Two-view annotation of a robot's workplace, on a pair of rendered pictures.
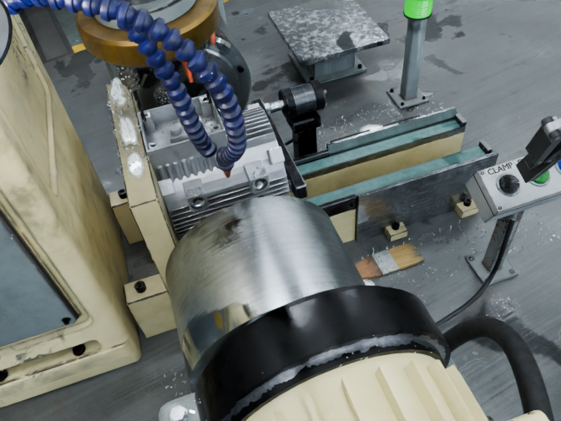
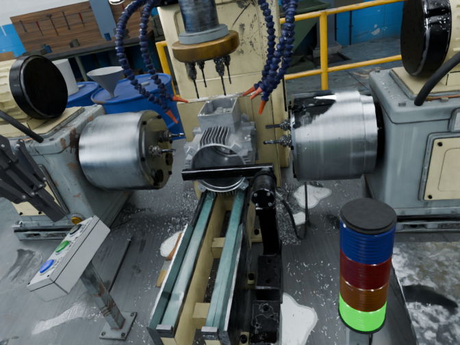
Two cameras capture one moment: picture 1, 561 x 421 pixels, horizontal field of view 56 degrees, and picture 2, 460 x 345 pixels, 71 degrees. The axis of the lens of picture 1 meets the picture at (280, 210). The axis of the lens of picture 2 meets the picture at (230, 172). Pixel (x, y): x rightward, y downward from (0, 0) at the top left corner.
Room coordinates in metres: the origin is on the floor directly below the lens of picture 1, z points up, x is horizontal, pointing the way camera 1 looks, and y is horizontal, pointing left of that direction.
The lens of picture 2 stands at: (1.08, -0.67, 1.48)
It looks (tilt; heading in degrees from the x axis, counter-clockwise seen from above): 32 degrees down; 118
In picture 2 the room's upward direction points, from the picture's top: 12 degrees counter-clockwise
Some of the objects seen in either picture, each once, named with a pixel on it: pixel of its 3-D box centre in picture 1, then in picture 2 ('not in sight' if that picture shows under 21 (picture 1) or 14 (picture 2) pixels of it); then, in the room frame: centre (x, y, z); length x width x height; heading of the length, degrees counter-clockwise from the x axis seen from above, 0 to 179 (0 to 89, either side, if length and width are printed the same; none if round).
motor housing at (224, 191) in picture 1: (219, 173); (224, 151); (0.66, 0.10, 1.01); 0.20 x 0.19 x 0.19; 103
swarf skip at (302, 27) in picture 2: not in sight; (282, 39); (-0.34, 4.47, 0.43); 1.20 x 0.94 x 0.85; 25
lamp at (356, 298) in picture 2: not in sight; (363, 282); (1.07, -0.36, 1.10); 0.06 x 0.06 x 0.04
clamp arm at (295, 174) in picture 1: (278, 144); (226, 172); (0.71, -0.01, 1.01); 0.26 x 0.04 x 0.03; 13
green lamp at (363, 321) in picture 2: (418, 3); (361, 303); (1.07, -0.36, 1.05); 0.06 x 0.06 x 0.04
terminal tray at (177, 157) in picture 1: (184, 139); (220, 117); (0.65, 0.14, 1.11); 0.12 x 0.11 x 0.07; 103
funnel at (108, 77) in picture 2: not in sight; (111, 87); (-0.61, 1.03, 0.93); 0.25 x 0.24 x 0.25; 113
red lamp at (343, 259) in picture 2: not in sight; (364, 258); (1.07, -0.36, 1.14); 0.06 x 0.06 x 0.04
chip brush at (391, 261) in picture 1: (371, 267); (174, 257); (0.57, -0.16, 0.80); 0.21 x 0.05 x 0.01; 104
